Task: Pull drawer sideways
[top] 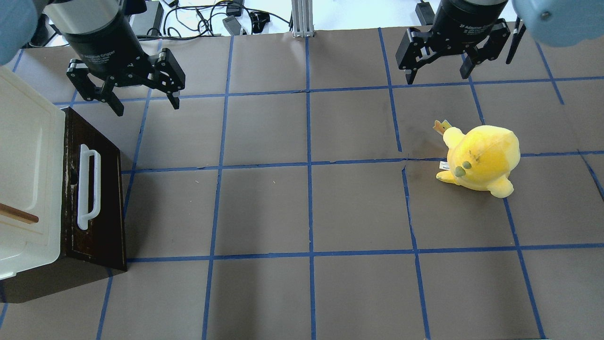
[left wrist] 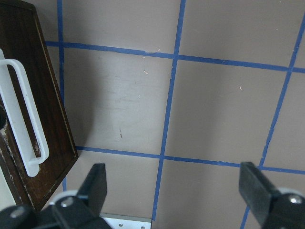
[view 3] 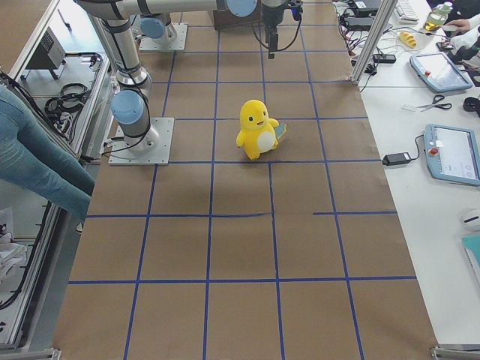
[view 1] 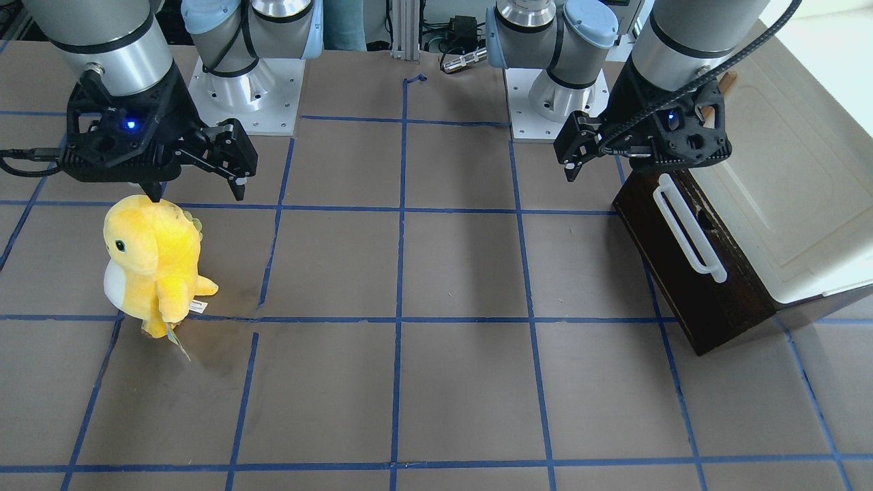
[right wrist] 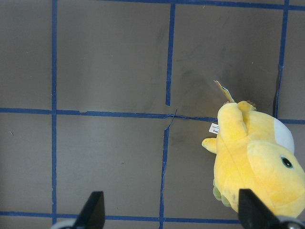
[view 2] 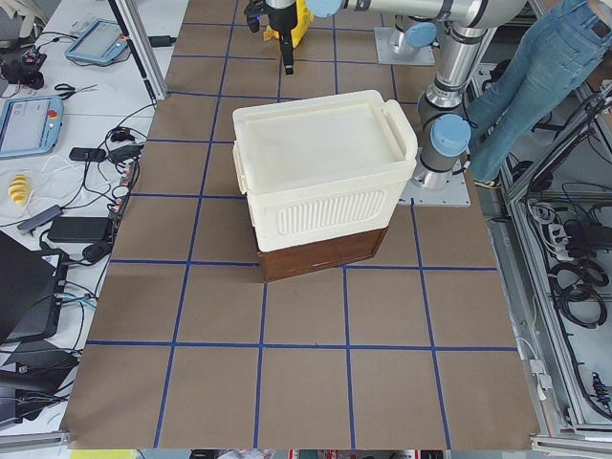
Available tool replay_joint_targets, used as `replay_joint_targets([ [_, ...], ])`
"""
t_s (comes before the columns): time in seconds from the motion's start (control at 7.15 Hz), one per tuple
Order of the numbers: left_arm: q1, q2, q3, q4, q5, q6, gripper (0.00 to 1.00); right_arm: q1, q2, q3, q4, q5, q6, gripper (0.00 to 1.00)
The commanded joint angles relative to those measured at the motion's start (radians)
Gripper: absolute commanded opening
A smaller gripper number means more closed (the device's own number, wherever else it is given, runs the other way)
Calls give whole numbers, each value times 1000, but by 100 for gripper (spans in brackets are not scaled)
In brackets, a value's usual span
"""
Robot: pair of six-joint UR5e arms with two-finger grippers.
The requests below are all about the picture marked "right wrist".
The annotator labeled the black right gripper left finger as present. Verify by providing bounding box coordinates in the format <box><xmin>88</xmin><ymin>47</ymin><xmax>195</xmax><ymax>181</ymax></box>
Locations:
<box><xmin>73</xmin><ymin>191</ymin><xmax>105</xmax><ymax>229</ymax></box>

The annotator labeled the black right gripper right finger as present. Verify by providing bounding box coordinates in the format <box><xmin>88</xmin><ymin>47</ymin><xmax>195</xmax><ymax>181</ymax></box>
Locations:
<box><xmin>238</xmin><ymin>189</ymin><xmax>279</xmax><ymax>229</ymax></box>

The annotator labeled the yellow plush dinosaur toy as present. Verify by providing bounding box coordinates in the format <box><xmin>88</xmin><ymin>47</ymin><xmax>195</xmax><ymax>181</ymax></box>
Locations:
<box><xmin>202</xmin><ymin>88</ymin><xmax>305</xmax><ymax>217</ymax></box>

